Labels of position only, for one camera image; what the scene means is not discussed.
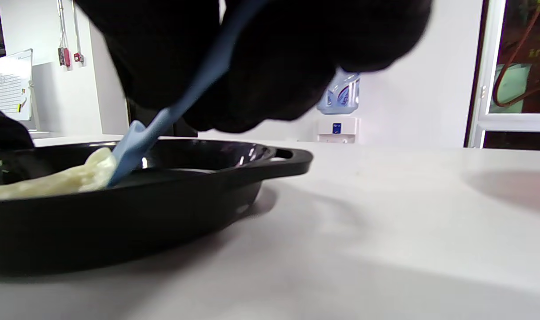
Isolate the white board with chart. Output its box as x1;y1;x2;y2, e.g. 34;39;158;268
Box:
0;49;33;121

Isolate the person's right hand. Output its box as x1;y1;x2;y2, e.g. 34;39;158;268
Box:
74;0;432;134

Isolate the person's left hand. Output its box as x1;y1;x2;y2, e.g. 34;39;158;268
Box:
0;99;35;152

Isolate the pale yellow dumpling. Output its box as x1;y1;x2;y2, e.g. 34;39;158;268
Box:
0;148;118;200

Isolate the blue dessert shovel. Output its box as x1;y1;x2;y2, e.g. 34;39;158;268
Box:
108;0;270;186

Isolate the black frying pan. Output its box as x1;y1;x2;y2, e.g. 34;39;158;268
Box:
0;139;314;276

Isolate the white water dispenser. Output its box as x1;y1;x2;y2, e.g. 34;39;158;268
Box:
316;116;360;144

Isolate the glass door with metal frame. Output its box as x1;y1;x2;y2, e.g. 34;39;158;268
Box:
465;0;540;152

